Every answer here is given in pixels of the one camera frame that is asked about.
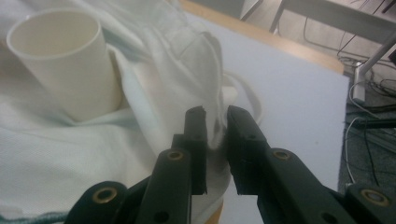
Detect white patterned cloth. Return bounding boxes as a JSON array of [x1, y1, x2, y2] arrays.
[[0, 0, 264, 224]]

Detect tangle of floor cables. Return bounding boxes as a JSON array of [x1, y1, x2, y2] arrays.
[[303, 17, 396, 188]]

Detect white metal desk frame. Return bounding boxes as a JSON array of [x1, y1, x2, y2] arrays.
[[269, 0, 396, 103]]

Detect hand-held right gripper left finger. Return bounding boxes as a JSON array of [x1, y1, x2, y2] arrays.
[[170, 105, 208, 196]]

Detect white floor cable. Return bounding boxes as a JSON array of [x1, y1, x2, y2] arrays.
[[343, 79, 376, 185]]

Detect white cup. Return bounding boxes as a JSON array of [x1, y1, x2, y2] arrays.
[[6, 7, 124, 123]]

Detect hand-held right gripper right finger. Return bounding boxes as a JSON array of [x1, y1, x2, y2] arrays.
[[226, 105, 272, 196]]

